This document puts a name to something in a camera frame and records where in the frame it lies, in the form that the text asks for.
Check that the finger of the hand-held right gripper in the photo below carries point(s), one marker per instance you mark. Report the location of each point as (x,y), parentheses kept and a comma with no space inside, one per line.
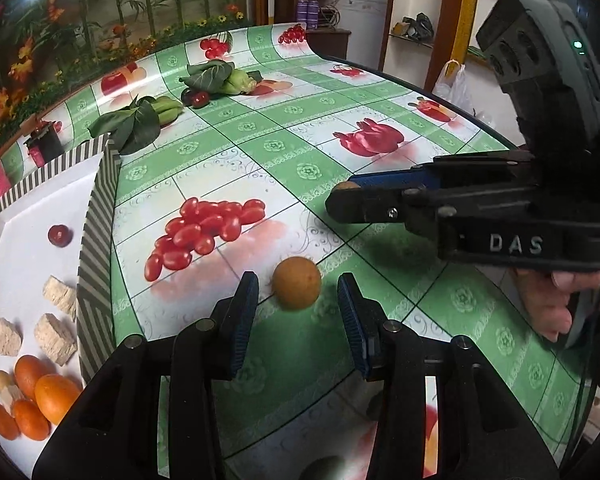
(390,178)
(370,205)

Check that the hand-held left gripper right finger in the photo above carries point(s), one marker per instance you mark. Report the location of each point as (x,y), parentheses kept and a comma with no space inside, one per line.
(350,320)

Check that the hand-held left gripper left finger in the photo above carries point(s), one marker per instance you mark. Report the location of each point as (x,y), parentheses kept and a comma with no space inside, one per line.
(245,320)

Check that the small brown fruit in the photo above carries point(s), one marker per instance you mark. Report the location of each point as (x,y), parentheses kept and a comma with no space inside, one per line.
(346,186)

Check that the brown round fruit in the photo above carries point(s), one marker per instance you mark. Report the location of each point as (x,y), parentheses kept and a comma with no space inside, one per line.
(297,282)

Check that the white tray with striped rim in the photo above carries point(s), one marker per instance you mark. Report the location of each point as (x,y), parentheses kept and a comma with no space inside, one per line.
(25,260)

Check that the beige porous chunk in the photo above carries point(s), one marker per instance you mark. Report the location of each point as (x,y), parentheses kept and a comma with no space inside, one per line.
(55,340)
(7,337)
(60,292)

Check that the person's right hand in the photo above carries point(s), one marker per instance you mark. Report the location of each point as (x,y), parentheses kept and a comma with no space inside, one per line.
(550,310)

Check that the printed green checked tablecloth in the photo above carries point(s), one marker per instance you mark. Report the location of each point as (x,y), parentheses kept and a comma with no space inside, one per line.
(430,310)

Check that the white plastic bag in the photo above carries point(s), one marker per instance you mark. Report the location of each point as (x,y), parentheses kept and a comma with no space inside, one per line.
(452,90)

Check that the wooden side table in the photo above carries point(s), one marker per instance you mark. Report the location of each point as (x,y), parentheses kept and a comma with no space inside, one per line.
(330,42)

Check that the red cherry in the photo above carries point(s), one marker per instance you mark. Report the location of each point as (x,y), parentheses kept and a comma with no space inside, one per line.
(60,236)
(201,100)

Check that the green leafy vegetable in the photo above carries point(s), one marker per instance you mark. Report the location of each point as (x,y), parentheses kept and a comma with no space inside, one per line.
(130,127)
(205,77)

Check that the dark plum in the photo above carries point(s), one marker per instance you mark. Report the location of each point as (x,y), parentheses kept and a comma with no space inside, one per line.
(186,95)

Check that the small green bananas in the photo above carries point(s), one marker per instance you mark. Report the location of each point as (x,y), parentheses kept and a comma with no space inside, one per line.
(167,110)

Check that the husked physalis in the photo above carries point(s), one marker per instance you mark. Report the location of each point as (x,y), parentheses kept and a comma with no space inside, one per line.
(4,382)

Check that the dark bottle with cork cap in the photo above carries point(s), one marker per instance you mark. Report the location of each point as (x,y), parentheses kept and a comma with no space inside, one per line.
(42,147)

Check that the glass case with artificial flowers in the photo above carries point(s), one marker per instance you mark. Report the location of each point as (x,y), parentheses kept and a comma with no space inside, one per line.
(105,0)

